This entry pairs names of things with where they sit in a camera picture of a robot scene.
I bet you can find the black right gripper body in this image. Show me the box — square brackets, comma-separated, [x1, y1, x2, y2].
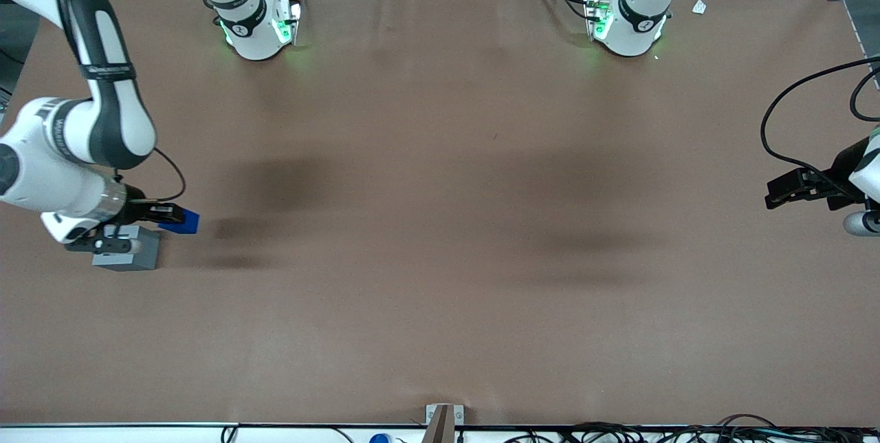
[113, 184, 148, 228]

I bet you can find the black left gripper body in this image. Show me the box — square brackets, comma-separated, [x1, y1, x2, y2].
[809, 138, 870, 212]

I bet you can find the blue plastic part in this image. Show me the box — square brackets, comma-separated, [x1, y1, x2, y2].
[158, 209, 200, 235]

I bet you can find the gray square base block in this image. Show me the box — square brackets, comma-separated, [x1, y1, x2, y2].
[92, 225, 161, 272]

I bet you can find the brown table mat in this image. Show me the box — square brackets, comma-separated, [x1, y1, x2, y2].
[0, 0, 880, 427]

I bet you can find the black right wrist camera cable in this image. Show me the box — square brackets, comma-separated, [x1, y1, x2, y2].
[153, 147, 187, 203]

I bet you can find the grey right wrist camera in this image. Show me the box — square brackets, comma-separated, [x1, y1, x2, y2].
[65, 225, 143, 255]

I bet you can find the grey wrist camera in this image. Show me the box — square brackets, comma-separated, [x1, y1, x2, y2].
[65, 225, 143, 255]
[844, 210, 880, 237]

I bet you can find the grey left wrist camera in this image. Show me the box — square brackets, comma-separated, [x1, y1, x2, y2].
[844, 210, 880, 237]

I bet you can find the long black left wrist cable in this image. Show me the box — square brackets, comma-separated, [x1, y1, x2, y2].
[760, 56, 880, 186]

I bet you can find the short black looped cable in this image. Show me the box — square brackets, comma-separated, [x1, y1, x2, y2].
[850, 67, 880, 122]

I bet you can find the black cable bundle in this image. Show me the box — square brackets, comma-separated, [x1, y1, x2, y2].
[502, 413, 880, 443]

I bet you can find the metal bracket with brown post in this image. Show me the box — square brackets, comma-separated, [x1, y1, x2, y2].
[425, 403, 465, 443]

